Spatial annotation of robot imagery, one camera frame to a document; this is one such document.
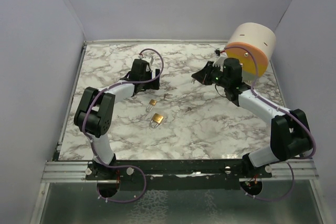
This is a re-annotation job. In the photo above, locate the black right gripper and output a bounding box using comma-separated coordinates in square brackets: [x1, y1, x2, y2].
[192, 61, 229, 89]

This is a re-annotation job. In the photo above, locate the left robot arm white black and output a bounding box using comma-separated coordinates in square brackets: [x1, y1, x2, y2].
[74, 59, 163, 179]

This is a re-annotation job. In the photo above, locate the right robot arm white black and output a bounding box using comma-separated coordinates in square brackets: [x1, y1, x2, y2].
[192, 58, 314, 177]

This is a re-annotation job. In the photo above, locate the small brass padlock middle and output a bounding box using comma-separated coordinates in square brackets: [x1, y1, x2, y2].
[146, 99, 157, 113]

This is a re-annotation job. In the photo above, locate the larger brass padlock near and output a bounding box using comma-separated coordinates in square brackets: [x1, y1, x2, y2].
[150, 113, 164, 128]

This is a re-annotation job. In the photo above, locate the round mini drawer cabinet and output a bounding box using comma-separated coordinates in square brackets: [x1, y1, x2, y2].
[225, 23, 276, 81]

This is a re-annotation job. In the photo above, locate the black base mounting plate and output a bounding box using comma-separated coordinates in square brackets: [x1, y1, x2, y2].
[86, 159, 271, 191]

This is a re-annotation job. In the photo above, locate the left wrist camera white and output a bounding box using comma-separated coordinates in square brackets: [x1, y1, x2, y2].
[138, 55, 154, 65]

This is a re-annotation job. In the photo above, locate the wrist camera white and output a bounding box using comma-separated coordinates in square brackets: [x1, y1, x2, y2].
[213, 49, 227, 67]
[138, 55, 154, 65]

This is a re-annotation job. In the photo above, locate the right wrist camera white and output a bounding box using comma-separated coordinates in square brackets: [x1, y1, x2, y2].
[213, 49, 227, 67]

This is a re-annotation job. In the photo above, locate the aluminium frame rail front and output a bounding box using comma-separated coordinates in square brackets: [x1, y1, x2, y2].
[41, 159, 319, 183]

